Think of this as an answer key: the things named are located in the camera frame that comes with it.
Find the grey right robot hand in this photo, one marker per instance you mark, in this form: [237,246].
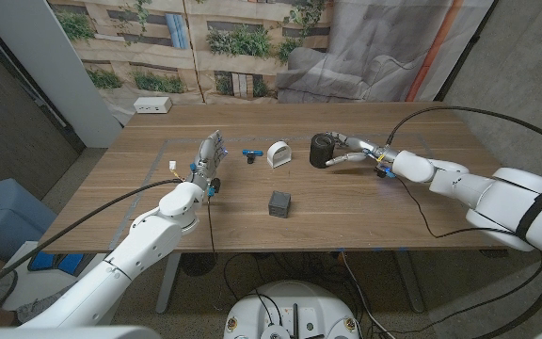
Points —
[370,147]

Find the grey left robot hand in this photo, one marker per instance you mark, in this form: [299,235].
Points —
[209,157]

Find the black cylindrical speaker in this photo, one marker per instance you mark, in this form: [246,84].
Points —
[319,153]

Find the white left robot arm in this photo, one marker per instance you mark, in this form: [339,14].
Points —
[144,240]

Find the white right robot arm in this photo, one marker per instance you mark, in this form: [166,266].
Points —
[501,198]

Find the dark grey cube block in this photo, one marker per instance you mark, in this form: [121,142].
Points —
[279,205]

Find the small blue black clamp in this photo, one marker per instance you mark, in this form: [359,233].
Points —
[252,153]

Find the white arched tape dispenser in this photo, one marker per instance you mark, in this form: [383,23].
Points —
[278,155]

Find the white power strip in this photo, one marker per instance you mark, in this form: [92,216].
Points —
[152,105]

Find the black round floor fan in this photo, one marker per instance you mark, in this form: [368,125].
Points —
[198,263]

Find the printed fabric backdrop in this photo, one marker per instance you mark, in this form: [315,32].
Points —
[299,56]

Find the white table leg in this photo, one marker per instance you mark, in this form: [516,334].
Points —
[409,282]
[167,282]

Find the white robot torso base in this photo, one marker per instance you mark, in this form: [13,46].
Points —
[294,306]

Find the blue flat floor item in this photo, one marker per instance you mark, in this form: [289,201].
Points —
[64,263]

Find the blue upholstered chair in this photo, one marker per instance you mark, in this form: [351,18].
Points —
[3,216]

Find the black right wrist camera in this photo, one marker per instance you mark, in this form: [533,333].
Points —
[384,172]

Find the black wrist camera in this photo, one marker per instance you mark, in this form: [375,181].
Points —
[214,186]
[384,172]

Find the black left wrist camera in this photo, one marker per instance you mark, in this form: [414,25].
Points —
[214,186]

